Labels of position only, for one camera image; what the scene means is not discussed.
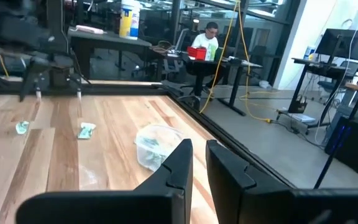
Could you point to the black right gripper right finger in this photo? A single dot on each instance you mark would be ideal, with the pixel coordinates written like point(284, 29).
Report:
point(259, 205)

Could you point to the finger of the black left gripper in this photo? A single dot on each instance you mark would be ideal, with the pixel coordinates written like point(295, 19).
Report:
point(76, 84)
point(36, 71)

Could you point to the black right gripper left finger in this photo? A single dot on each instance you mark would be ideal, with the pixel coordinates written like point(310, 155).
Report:
point(154, 202)

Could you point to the green white sweetener packet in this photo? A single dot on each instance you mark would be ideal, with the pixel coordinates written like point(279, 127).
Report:
point(22, 127)
point(150, 142)
point(154, 158)
point(86, 130)

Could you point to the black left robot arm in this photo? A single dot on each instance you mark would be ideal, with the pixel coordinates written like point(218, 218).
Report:
point(11, 28)

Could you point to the pink white flat object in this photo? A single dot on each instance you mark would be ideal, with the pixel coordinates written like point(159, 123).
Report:
point(89, 29)

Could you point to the dark grey desk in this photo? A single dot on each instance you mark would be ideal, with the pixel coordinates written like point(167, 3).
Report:
point(110, 40)

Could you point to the small clear plastic container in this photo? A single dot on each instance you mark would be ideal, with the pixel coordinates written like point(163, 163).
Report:
point(166, 137)

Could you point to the white yellow wipes canister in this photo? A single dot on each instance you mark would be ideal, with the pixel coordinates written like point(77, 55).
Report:
point(130, 18)

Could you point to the white papers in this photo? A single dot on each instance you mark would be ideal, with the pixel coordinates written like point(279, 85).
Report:
point(301, 117)

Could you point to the grey office chair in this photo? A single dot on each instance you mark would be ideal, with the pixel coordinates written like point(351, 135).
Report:
point(179, 40)

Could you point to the black computer tower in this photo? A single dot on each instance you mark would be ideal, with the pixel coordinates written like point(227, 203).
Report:
point(356, 146)

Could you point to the black slanted pole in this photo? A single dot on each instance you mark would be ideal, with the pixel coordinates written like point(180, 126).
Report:
point(346, 124)

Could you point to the red box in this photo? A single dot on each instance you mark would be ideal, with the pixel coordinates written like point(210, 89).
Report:
point(197, 53)

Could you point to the person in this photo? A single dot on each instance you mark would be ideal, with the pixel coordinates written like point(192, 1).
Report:
point(207, 40)

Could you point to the green bottle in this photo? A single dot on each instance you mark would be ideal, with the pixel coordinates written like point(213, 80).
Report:
point(211, 51)

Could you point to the black office desk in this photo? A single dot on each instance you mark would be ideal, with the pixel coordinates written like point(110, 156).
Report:
point(222, 63)

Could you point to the black monitor desk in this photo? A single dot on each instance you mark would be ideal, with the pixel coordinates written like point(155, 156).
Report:
point(315, 67)

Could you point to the small wipes canister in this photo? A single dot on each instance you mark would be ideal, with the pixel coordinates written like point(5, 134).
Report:
point(309, 52)

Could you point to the black computer monitor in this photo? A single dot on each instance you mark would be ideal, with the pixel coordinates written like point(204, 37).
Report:
point(346, 43)

